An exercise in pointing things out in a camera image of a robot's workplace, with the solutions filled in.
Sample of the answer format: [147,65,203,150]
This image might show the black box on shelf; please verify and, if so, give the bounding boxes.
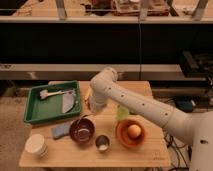
[179,51,213,78]

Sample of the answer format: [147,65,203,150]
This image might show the black power adapter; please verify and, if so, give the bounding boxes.
[175,99,194,113]

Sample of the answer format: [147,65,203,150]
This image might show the orange egg-shaped ball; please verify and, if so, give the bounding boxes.
[127,124,141,138]

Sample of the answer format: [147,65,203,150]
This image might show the small metal cup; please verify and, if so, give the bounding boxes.
[95,135,110,152]

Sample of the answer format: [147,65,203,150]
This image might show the green plastic tray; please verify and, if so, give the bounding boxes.
[23,80,82,125]

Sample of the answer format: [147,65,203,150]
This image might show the blue sponge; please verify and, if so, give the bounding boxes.
[52,124,70,139]

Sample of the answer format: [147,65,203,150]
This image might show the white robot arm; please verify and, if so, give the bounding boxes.
[89,67,213,171]

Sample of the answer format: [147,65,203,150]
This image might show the purple bowl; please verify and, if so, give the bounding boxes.
[69,119,95,144]

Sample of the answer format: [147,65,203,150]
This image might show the grey curved scraper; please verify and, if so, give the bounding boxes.
[62,93,75,113]

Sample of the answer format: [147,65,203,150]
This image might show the green lettuce toy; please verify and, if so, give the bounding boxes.
[116,105,129,121]

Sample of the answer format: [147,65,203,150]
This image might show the orange bowl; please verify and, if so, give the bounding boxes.
[115,119,146,148]

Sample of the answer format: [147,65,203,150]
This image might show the wooden board table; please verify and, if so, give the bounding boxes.
[18,80,172,168]

